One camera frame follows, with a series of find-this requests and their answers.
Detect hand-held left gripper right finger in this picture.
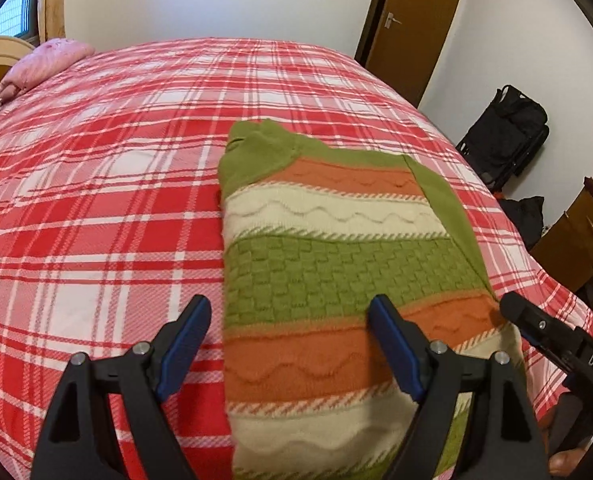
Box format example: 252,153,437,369
367,295,552,480

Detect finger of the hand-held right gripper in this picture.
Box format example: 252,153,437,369
499,292,584,361

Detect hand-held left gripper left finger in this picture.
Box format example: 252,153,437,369
30,295,213,480

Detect green orange striped knit sweater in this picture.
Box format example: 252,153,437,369
218,119,527,480

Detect brown wooden cabinet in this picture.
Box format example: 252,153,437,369
530,177,593,306

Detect black bag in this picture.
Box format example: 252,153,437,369
499,196,545,251

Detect red white plaid bed sheet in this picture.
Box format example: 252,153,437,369
0,36,593,480

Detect black suitcase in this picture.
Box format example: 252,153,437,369
456,85,549,192

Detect brown wooden door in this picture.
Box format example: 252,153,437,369
355,0,469,106

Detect pink pillow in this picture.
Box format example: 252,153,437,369
0,37,96,98

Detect beige floral curtain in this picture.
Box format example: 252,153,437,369
39,0,67,43

